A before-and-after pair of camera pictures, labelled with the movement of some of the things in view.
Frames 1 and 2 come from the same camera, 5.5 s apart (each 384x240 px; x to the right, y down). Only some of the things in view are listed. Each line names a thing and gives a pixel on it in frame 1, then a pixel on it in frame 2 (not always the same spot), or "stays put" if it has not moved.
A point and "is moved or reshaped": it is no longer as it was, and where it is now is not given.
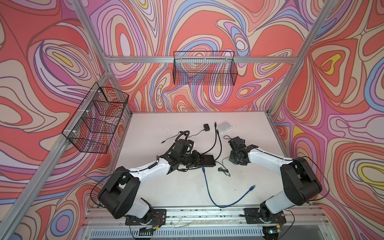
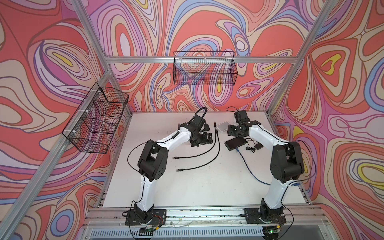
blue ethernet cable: [211, 199] to [250, 170]
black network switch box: [209, 162] is moved or reshaped
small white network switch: [223, 127] stays put
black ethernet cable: [215, 125] stays put
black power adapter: [226, 171] to [258, 146]
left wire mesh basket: [94, 126] stays put
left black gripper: [196, 159] to [205, 141]
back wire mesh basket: [204, 68] stays put
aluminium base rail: [110, 223] stays put
